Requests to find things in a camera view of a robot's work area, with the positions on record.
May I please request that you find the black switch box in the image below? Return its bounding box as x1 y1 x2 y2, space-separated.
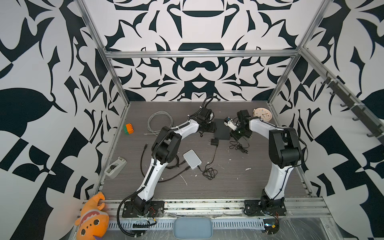
214 119 231 141

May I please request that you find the long black cable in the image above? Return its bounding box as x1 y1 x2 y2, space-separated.
140 143 191 184

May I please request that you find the grey tape dispenser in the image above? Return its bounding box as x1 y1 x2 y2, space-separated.
104 157 127 179

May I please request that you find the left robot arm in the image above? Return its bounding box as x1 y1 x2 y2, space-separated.
131 107 216 215

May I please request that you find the orange plush fish toy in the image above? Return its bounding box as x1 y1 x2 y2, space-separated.
75 192 110 240

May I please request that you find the white network switch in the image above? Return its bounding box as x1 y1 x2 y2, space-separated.
183 150 202 170

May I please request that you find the grey blue cushion pad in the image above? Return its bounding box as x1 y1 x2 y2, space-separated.
173 217 213 240

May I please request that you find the orange green toy block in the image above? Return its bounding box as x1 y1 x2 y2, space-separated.
123 124 134 135

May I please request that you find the black wall hook rail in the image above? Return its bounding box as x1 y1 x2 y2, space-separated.
322 71 384 145

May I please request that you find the black power adapter with cable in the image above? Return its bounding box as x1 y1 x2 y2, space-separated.
198 139 219 181

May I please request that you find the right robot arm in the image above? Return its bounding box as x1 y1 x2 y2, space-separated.
224 110 304 207

